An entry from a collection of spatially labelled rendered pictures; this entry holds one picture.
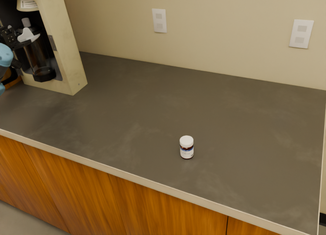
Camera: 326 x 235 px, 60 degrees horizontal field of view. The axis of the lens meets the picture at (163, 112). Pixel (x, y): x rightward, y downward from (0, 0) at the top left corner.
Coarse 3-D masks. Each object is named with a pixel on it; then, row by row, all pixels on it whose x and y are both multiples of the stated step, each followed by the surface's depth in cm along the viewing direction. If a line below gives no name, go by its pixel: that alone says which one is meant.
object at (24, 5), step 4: (20, 0) 114; (24, 0) 113; (28, 0) 113; (32, 0) 113; (20, 4) 114; (24, 4) 114; (28, 4) 113; (32, 4) 113; (36, 4) 114; (16, 8) 118; (20, 8) 115; (24, 8) 114; (28, 8) 114; (32, 8) 114; (36, 8) 114
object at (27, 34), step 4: (24, 28) 111; (28, 28) 112; (24, 32) 112; (28, 32) 113; (20, 36) 111; (24, 36) 112; (28, 36) 113; (32, 36) 114; (36, 36) 115; (20, 40) 112; (24, 40) 112; (32, 40) 114
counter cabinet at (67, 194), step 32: (0, 160) 147; (32, 160) 128; (64, 160) 114; (0, 192) 181; (32, 192) 154; (64, 192) 134; (96, 192) 119; (128, 192) 106; (160, 192) 96; (64, 224) 163; (96, 224) 141; (128, 224) 124; (160, 224) 110; (192, 224) 100; (224, 224) 91
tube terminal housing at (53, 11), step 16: (48, 0) 108; (64, 0) 131; (48, 16) 110; (64, 16) 117; (48, 32) 114; (64, 32) 119; (64, 48) 121; (64, 64) 123; (80, 64) 132; (32, 80) 139; (64, 80) 128; (80, 80) 134
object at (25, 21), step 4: (24, 20) 115; (28, 20) 116; (24, 24) 116; (28, 24) 116; (32, 24) 119; (36, 24) 118; (20, 28) 116; (32, 28) 115; (36, 28) 117; (20, 32) 115
